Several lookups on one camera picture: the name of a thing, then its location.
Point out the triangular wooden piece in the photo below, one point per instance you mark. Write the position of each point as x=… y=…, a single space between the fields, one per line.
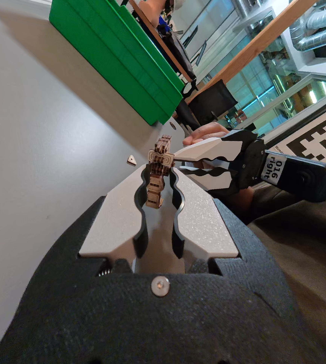
x=131 y=160

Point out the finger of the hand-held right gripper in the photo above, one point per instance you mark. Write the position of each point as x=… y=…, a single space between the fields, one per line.
x=217 y=180
x=202 y=149

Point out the green plastic bin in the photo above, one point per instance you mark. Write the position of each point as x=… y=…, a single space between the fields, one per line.
x=109 y=51

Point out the background table with bag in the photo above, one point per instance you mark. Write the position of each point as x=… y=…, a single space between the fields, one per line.
x=151 y=28

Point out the black bag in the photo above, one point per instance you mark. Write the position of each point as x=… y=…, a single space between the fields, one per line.
x=180 y=54

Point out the person's olive shirt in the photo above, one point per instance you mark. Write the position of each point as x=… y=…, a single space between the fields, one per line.
x=307 y=270

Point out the wooden puzzle model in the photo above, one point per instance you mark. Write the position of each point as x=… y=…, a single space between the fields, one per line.
x=155 y=176

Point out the slanted wooden beam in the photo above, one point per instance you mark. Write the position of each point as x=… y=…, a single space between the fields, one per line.
x=251 y=48

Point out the black office chair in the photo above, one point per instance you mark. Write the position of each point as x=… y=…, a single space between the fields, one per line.
x=211 y=102

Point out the silver ventilation ducts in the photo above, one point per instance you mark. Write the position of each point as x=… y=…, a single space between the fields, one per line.
x=319 y=28

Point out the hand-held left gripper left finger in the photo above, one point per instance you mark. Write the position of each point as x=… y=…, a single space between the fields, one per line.
x=114 y=221

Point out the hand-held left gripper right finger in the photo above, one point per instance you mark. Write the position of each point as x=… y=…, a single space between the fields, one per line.
x=205 y=227

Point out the grey desk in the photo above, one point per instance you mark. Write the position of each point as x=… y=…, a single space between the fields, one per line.
x=38 y=170

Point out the person's right hand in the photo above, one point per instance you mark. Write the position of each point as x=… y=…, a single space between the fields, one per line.
x=205 y=132

